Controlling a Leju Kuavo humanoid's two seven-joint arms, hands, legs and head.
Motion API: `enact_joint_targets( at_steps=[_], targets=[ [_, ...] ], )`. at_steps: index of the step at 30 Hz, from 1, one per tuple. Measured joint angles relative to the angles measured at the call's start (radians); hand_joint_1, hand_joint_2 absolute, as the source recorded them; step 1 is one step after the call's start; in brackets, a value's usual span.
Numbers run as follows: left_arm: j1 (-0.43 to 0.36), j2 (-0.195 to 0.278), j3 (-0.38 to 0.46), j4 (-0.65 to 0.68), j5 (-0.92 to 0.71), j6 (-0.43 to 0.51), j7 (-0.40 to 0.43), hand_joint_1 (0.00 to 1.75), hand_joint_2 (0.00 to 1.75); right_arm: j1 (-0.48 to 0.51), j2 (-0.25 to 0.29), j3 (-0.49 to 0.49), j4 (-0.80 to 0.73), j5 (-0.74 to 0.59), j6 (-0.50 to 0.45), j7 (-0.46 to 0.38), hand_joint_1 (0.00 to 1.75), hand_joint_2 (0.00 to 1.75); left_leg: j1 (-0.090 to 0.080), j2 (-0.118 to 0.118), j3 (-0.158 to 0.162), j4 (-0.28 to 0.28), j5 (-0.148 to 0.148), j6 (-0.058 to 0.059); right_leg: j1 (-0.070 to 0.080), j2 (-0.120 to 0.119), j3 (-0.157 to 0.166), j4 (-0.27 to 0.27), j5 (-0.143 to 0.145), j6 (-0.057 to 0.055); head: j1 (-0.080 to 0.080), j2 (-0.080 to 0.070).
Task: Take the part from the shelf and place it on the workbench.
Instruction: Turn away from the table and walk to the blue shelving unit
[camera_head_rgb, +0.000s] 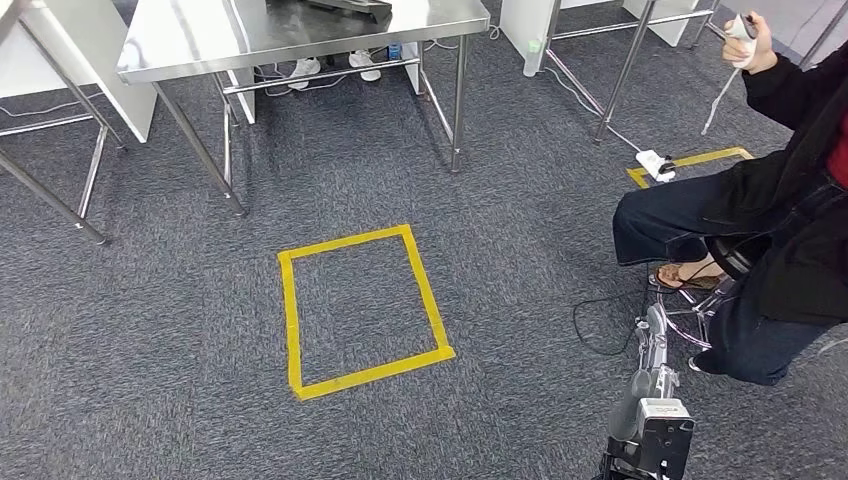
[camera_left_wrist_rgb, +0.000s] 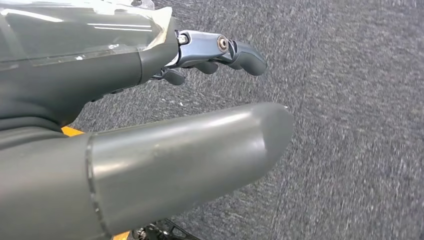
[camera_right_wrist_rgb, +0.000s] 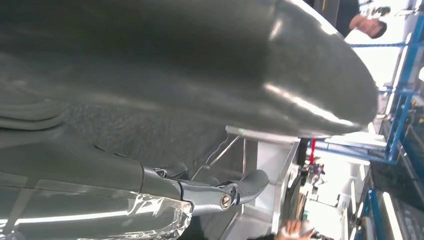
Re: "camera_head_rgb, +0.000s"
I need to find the black plastic car part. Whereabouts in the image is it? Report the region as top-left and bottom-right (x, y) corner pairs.
(304, 0), (394, 24)

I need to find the handheld teleoperation controller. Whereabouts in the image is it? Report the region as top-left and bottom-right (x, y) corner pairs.
(700, 12), (761, 138)

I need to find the yellow floor tape square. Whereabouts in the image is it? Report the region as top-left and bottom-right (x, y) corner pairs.
(277, 224), (458, 403)

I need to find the white sneaker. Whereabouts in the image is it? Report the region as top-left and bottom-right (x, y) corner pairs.
(348, 48), (383, 83)
(287, 56), (323, 91)

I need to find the white power strip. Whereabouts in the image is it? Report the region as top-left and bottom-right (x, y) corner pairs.
(635, 149), (678, 184)

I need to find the stainless steel table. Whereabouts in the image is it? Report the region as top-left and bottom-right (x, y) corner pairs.
(0, 0), (128, 248)
(536, 0), (727, 145)
(115, 0), (492, 219)

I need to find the person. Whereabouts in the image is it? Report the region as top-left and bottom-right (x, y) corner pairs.
(612, 9), (848, 388)

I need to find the black floor cable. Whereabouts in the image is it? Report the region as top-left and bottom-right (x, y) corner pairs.
(572, 261), (725, 358)

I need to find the white power cable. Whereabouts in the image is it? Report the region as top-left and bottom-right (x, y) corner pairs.
(543, 66), (643, 156)

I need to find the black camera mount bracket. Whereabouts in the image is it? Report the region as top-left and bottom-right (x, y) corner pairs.
(598, 437), (664, 480)

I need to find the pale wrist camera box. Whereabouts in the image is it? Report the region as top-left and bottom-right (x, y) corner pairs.
(635, 397), (696, 480)

